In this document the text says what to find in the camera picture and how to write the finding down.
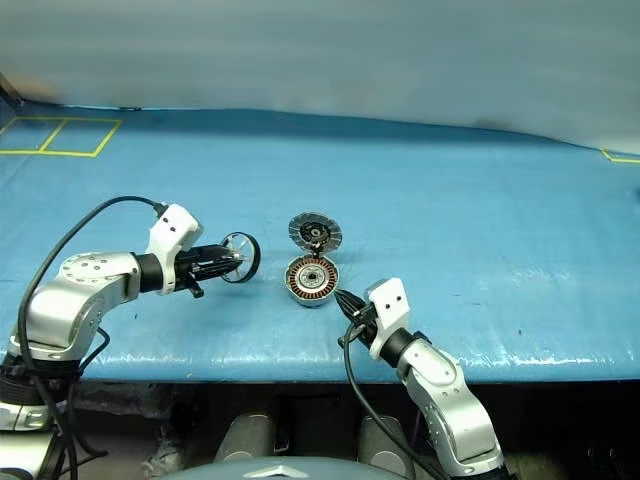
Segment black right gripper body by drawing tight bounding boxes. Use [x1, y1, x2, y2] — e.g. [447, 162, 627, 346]
[341, 303, 384, 353]

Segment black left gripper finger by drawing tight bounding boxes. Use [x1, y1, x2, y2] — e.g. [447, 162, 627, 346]
[202, 243, 243, 262]
[198, 260, 241, 281]

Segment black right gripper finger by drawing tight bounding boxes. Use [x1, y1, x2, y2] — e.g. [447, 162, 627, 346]
[335, 290, 366, 317]
[335, 290, 358, 322]

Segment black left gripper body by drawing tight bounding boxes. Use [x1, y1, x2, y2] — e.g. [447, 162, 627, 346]
[173, 243, 212, 300]

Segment black rotor wheel silver spokes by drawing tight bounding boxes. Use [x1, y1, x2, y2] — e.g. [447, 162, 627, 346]
[217, 231, 262, 287]

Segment grey motor stator copper windings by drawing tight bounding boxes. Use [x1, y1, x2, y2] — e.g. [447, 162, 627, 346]
[284, 253, 340, 310]

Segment grey round motor cover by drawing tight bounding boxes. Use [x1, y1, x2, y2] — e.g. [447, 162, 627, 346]
[288, 211, 343, 251]

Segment grey rounded shape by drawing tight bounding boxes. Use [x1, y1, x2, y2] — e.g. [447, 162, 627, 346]
[358, 414, 417, 466]
[215, 413, 275, 464]

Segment silver robot body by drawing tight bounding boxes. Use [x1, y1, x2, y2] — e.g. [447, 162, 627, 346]
[0, 399, 56, 480]

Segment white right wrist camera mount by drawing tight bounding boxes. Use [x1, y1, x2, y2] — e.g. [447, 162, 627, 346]
[363, 277, 412, 359]

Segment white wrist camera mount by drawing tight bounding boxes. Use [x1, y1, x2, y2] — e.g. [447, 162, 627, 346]
[363, 277, 412, 359]
[147, 203, 204, 297]

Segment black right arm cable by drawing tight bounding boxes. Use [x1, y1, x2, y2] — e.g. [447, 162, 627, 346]
[337, 319, 426, 480]

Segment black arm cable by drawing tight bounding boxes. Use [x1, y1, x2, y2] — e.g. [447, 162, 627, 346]
[337, 319, 426, 480]
[17, 195, 169, 361]

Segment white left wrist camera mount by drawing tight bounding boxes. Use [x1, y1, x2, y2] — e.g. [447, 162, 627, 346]
[147, 203, 204, 297]

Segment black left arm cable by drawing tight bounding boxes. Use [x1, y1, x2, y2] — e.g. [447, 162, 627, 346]
[17, 195, 169, 361]

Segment black body cable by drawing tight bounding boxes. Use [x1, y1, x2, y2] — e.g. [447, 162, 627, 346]
[29, 324, 111, 480]

